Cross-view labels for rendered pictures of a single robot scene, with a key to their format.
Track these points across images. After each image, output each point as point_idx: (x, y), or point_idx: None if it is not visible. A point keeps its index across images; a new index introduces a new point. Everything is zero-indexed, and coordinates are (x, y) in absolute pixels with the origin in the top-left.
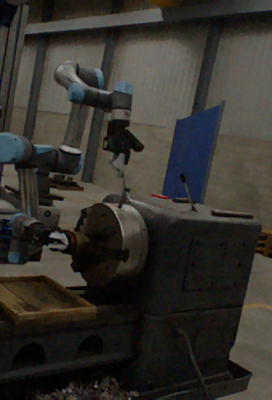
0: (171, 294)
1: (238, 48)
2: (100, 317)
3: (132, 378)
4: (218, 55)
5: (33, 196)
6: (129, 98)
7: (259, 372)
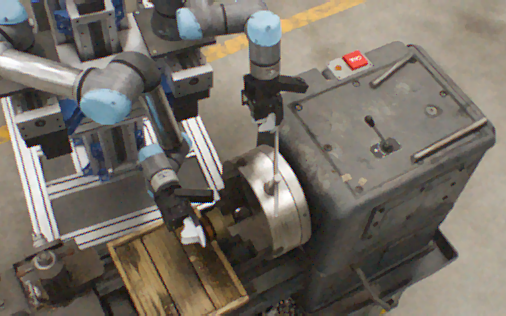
0: (344, 257)
1: None
2: (254, 295)
3: (304, 299)
4: None
5: (162, 116)
6: (274, 49)
7: None
